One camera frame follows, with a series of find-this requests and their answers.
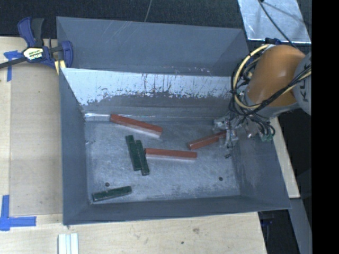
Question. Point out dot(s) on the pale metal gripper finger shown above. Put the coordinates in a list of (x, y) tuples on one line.
[(231, 137), (220, 123)]

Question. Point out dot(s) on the red-brown block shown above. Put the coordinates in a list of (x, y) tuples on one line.
[(204, 141), (136, 125), (170, 153)]

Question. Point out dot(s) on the grey metal bin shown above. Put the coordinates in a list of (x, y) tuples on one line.
[(164, 184)]

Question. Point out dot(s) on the dark green flat block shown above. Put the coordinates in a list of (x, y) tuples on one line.
[(143, 160), (132, 153), (112, 193)]

